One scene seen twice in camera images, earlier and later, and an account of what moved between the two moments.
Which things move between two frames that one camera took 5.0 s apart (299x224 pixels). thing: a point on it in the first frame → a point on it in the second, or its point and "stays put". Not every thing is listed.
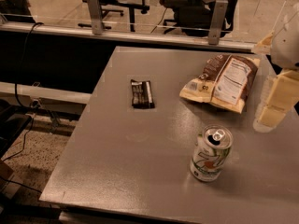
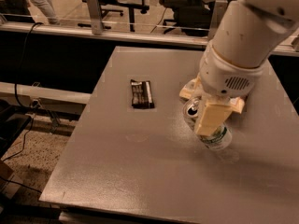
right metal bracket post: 218,20 stays put
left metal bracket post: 95,12 stays put
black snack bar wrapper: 141,95 stays put
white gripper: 287,49 → 223,77
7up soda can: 210,152 → 219,141
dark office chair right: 192,7 stays put
